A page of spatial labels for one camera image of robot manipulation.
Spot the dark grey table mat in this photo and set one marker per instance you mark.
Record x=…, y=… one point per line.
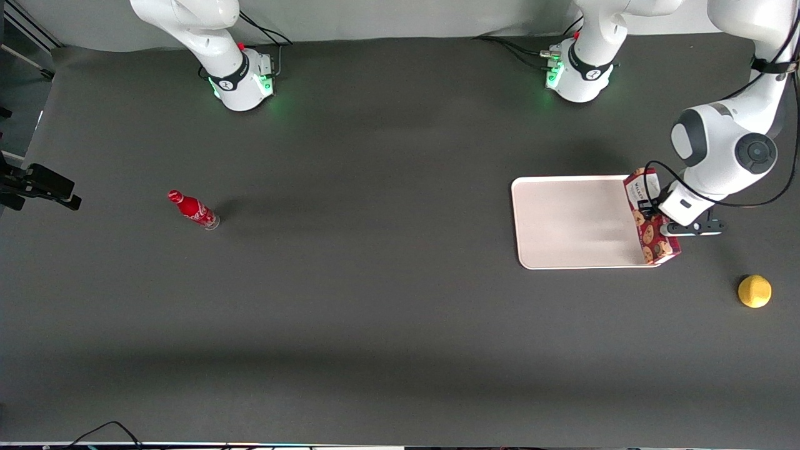
x=375, y=325

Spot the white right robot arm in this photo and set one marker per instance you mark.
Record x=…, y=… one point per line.
x=206, y=37

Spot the black clamp mount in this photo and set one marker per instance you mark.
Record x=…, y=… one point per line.
x=44, y=184

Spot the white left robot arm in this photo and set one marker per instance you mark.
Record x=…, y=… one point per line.
x=725, y=144

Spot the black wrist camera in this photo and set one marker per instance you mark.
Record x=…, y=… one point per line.
x=694, y=226

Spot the red soda bottle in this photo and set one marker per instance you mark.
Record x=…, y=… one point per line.
x=192, y=209

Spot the white rectangular tray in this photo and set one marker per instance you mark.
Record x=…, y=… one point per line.
x=572, y=222

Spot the red cookie box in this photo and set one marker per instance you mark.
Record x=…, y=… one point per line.
x=653, y=240

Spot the aluminium frame rail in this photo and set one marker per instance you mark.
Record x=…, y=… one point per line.
x=28, y=28

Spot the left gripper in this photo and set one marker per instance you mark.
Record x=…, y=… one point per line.
x=654, y=215

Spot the yellow lemon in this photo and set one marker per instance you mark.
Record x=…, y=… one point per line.
x=754, y=291

